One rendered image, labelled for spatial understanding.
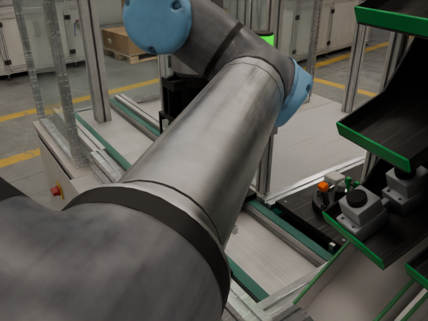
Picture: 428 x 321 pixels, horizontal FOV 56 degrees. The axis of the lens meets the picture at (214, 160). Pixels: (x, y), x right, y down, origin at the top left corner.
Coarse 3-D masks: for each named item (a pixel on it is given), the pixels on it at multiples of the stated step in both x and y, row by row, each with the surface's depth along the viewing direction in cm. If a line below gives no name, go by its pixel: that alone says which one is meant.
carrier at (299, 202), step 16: (336, 176) 119; (304, 192) 115; (320, 192) 109; (336, 192) 106; (288, 208) 108; (304, 208) 108; (320, 208) 105; (304, 224) 104; (320, 224) 102; (336, 240) 97
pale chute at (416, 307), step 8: (424, 296) 62; (416, 304) 62; (424, 304) 62; (408, 312) 62; (416, 312) 62; (424, 312) 64; (400, 320) 62; (408, 320) 62; (416, 320) 64; (424, 320) 64
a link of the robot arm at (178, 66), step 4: (172, 56) 57; (172, 60) 57; (176, 60) 56; (172, 64) 57; (176, 64) 56; (180, 64) 56; (184, 64) 55; (172, 68) 58; (176, 68) 56; (180, 68) 56; (184, 68) 56; (188, 68) 55; (176, 72) 57; (180, 72) 56; (184, 72) 56; (188, 72) 56; (192, 72) 56; (180, 76) 57; (184, 76) 57; (188, 76) 57; (192, 76) 57; (196, 76) 56; (200, 76) 57
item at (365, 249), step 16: (384, 160) 67; (368, 176) 67; (384, 176) 69; (336, 208) 67; (416, 208) 62; (336, 224) 63; (400, 224) 61; (416, 224) 60; (352, 240) 61; (368, 240) 62; (384, 240) 61; (400, 240) 60; (416, 240) 58; (368, 256) 59; (384, 256) 56; (400, 256) 58
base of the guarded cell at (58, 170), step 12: (312, 96) 220; (156, 108) 204; (300, 108) 204; (48, 144) 168; (48, 156) 178; (60, 156) 158; (48, 168) 187; (60, 168) 163; (72, 168) 150; (84, 168) 150; (48, 180) 198; (60, 180) 171; (60, 192) 174; (72, 192) 156; (60, 204) 189
